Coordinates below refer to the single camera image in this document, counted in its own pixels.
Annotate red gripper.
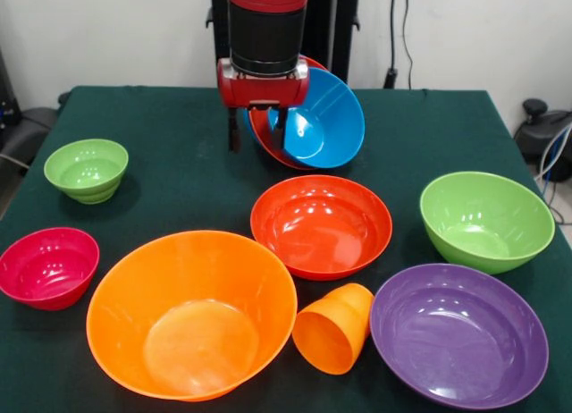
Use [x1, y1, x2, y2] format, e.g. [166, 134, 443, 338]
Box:
[216, 57, 311, 154]

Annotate blue plastic bowl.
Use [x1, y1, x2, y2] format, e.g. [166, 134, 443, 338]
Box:
[242, 108, 261, 145]
[266, 66, 366, 169]

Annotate red-orange plastic bowl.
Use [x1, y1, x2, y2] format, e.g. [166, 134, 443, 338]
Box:
[248, 54, 332, 171]
[249, 174, 394, 282]

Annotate dark green tablecloth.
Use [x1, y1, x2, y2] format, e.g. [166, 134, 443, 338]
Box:
[0, 85, 572, 413]

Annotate large orange plastic bowl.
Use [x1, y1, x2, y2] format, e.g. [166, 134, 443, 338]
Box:
[85, 230, 299, 402]

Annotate small green plastic bowl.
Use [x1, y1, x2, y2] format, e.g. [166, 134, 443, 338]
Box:
[43, 138, 130, 206]

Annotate orange plastic cup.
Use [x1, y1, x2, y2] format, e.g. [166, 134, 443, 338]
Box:
[291, 282, 375, 376]

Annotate black wheeled base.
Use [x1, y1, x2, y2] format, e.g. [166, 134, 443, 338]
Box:
[0, 46, 59, 168]
[513, 98, 572, 182]

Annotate large green plastic bowl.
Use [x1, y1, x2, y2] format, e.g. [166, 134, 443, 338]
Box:
[419, 171, 557, 276]

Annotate pink plastic bowl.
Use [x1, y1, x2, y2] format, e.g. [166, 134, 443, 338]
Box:
[0, 227, 101, 312]

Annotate purple plastic bowl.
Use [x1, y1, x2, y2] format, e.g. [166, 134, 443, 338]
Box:
[369, 263, 550, 410]

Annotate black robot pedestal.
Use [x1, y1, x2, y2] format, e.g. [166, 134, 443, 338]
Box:
[205, 0, 361, 90]

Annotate black wall cable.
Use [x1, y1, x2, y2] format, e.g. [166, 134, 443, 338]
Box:
[383, 0, 415, 90]

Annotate blue and white cable bundle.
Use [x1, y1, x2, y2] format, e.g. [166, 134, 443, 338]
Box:
[534, 122, 572, 226]

